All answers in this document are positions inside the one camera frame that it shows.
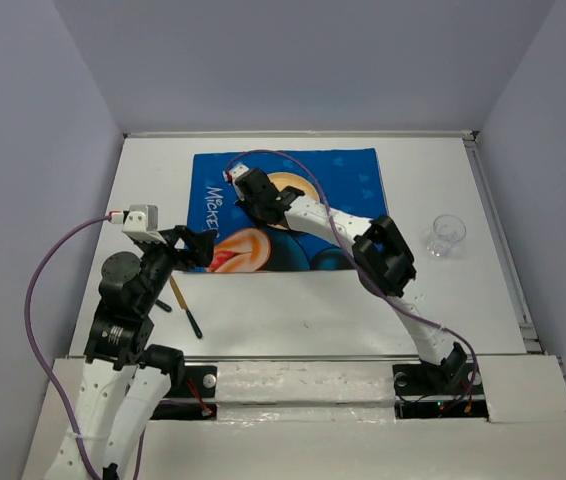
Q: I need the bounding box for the gold knife green handle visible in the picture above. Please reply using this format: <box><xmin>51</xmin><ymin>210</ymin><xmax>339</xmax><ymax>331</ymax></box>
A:
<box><xmin>169</xmin><ymin>276</ymin><xmax>203</xmax><ymax>340</ymax></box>

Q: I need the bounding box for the clear plastic cup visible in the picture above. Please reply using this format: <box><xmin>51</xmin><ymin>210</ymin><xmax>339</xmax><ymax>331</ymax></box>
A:
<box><xmin>426</xmin><ymin>214</ymin><xmax>467</xmax><ymax>258</ymax></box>

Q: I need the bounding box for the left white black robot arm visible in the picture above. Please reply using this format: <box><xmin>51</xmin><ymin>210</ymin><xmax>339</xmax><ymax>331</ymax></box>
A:
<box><xmin>45</xmin><ymin>226</ymin><xmax>216</xmax><ymax>479</ymax></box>

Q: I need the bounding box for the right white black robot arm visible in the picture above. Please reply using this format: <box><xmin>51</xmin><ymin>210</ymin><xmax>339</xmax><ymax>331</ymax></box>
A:
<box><xmin>225</xmin><ymin>163</ymin><xmax>471</xmax><ymax>392</ymax></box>

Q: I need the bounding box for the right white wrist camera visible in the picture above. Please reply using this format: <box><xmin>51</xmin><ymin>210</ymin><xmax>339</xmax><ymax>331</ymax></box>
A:
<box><xmin>223</xmin><ymin>162</ymin><xmax>249</xmax><ymax>185</ymax></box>

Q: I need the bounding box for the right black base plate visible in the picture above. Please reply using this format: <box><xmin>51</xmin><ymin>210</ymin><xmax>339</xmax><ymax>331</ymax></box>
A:
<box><xmin>392</xmin><ymin>363</ymin><xmax>489</xmax><ymax>420</ymax></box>

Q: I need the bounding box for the blue Mickey placemat cloth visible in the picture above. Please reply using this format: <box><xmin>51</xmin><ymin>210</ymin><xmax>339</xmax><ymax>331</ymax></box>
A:
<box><xmin>187</xmin><ymin>148</ymin><xmax>388</xmax><ymax>273</ymax></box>

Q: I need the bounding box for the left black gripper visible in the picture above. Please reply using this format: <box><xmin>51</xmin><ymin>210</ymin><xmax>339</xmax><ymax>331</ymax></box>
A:
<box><xmin>136</xmin><ymin>223</ymin><xmax>218</xmax><ymax>310</ymax></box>

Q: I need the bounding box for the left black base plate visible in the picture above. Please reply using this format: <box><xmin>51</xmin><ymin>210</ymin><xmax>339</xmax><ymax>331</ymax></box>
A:
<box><xmin>151</xmin><ymin>364</ymin><xmax>218</xmax><ymax>421</ymax></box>

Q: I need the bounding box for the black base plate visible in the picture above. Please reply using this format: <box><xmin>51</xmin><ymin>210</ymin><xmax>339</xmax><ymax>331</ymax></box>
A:
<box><xmin>151</xmin><ymin>364</ymin><xmax>218</xmax><ymax>421</ymax></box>
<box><xmin>392</xmin><ymin>363</ymin><xmax>489</xmax><ymax>420</ymax></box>

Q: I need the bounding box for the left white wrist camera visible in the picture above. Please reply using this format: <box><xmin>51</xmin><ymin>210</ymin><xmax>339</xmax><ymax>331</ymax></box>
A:
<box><xmin>108</xmin><ymin>204</ymin><xmax>166</xmax><ymax>244</ymax></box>

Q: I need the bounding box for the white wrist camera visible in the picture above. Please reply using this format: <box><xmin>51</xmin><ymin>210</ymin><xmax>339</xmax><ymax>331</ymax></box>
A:
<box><xmin>108</xmin><ymin>204</ymin><xmax>166</xmax><ymax>244</ymax></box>
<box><xmin>223</xmin><ymin>162</ymin><xmax>249</xmax><ymax>185</ymax></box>

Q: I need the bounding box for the gold fork green handle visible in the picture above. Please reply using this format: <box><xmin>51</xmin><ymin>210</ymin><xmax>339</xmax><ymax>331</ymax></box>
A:
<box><xmin>155</xmin><ymin>299</ymin><xmax>173</xmax><ymax>313</ymax></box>

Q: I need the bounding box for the yellow round plate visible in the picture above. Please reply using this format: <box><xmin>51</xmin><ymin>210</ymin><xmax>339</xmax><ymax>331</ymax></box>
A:
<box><xmin>267</xmin><ymin>172</ymin><xmax>325</xmax><ymax>232</ymax></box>

